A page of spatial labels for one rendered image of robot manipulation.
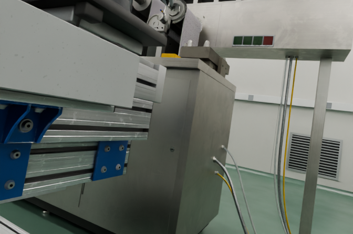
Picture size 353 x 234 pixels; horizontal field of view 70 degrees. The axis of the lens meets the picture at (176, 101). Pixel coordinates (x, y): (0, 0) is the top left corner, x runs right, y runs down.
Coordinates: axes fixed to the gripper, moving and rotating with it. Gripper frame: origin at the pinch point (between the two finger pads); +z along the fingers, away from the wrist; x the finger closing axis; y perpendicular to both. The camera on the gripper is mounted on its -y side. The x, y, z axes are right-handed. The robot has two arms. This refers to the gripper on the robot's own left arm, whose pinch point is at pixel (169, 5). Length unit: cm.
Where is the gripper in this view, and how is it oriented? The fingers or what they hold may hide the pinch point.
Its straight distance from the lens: 150.1
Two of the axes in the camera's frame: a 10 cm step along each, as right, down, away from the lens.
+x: -8.9, -1.2, 4.5
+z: 2.3, 7.3, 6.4
